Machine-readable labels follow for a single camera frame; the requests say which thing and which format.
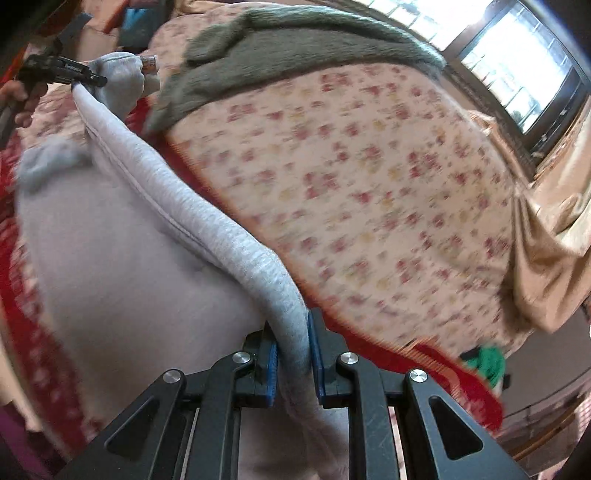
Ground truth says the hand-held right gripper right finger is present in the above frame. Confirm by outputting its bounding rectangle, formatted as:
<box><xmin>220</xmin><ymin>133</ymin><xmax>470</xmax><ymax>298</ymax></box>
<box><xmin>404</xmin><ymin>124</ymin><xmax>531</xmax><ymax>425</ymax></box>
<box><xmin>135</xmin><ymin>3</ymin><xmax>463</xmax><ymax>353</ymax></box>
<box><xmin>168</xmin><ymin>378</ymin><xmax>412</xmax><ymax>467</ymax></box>
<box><xmin>307</xmin><ymin>307</ymin><xmax>532</xmax><ymax>480</ymax></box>

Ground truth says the beige curtain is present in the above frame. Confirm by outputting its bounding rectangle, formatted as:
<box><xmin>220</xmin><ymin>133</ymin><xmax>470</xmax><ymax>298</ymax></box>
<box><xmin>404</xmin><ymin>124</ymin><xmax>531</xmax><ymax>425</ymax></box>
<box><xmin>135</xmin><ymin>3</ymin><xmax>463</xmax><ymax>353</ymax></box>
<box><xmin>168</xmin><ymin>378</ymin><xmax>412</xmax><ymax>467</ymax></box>
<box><xmin>468</xmin><ymin>111</ymin><xmax>591</xmax><ymax>333</ymax></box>

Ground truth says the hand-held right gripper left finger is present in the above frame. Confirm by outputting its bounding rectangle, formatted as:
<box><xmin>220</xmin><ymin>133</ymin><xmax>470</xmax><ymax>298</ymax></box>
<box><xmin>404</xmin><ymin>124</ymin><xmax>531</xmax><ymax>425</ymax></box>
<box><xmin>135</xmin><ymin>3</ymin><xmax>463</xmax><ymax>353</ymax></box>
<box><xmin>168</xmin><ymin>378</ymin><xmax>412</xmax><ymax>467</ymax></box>
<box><xmin>56</xmin><ymin>323</ymin><xmax>279</xmax><ymax>480</ymax></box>

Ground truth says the grey-green fleece blanket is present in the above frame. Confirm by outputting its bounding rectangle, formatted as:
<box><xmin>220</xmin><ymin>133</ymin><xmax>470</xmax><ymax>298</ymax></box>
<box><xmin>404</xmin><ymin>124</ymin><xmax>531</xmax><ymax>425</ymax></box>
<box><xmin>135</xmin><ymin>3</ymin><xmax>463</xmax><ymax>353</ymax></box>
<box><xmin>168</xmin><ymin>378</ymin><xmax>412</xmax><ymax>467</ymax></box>
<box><xmin>145</xmin><ymin>8</ymin><xmax>446</xmax><ymax>134</ymax></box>

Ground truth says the person's left hand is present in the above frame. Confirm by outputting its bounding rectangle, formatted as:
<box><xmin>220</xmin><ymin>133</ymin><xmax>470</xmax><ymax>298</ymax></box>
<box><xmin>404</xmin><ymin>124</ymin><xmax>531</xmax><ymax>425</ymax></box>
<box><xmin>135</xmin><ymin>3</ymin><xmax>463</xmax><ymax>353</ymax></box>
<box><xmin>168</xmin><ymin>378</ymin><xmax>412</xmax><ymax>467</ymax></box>
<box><xmin>0</xmin><ymin>79</ymin><xmax>48</xmax><ymax>129</ymax></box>

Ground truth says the grey sweatshirt garment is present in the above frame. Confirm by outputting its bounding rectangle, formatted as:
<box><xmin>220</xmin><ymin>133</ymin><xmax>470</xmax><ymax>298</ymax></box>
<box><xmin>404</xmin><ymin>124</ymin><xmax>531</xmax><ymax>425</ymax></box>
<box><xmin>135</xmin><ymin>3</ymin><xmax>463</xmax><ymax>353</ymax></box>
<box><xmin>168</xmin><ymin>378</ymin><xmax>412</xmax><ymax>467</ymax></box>
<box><xmin>14</xmin><ymin>52</ymin><xmax>361</xmax><ymax>480</ymax></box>

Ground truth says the green cloth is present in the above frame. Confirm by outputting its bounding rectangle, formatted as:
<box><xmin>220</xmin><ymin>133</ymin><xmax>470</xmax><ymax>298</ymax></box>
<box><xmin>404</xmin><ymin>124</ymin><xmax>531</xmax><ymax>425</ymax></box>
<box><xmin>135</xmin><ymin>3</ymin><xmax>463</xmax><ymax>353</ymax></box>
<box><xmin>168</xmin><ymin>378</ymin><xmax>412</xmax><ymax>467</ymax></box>
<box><xmin>464</xmin><ymin>345</ymin><xmax>508</xmax><ymax>393</ymax></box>

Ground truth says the window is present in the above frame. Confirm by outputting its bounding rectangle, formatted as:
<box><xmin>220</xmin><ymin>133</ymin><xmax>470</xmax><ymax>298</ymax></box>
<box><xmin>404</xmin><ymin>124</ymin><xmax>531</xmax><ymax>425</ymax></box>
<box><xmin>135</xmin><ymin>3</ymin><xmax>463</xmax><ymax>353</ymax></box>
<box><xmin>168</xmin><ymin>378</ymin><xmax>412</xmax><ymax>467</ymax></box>
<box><xmin>355</xmin><ymin>0</ymin><xmax>587</xmax><ymax>148</ymax></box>

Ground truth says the floral bed sheet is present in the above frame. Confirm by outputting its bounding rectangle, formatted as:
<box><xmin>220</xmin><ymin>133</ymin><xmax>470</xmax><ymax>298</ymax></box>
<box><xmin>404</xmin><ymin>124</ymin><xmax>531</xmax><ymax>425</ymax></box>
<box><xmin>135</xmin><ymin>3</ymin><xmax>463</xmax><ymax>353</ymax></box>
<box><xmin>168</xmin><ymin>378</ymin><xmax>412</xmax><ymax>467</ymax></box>
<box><xmin>0</xmin><ymin>0</ymin><xmax>529</xmax><ymax>457</ymax></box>

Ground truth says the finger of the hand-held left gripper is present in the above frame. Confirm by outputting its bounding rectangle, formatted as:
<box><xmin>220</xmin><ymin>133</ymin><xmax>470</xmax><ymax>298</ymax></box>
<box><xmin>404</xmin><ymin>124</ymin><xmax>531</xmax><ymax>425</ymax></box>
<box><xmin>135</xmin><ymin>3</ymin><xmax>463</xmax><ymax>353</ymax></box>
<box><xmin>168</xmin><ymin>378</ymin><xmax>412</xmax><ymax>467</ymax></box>
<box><xmin>17</xmin><ymin>54</ymin><xmax>108</xmax><ymax>88</ymax></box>

